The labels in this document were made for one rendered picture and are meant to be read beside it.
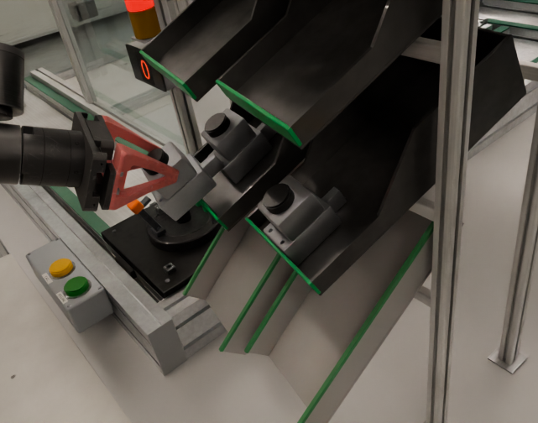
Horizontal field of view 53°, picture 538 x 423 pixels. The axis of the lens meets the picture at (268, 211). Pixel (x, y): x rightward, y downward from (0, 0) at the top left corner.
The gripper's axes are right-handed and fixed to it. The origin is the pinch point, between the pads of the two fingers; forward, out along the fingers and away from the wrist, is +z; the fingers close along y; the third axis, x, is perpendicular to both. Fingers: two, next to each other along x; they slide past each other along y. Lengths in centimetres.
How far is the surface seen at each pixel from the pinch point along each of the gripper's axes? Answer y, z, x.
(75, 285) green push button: 22.3, -0.9, 35.2
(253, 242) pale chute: 3.4, 17.3, 12.8
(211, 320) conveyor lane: 8.3, 18.1, 32.1
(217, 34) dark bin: 2.9, 3.6, -14.4
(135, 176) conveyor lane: 60, 19, 34
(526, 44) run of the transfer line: 57, 123, -19
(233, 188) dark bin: -0.7, 9.0, 2.0
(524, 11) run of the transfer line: 77, 142, -27
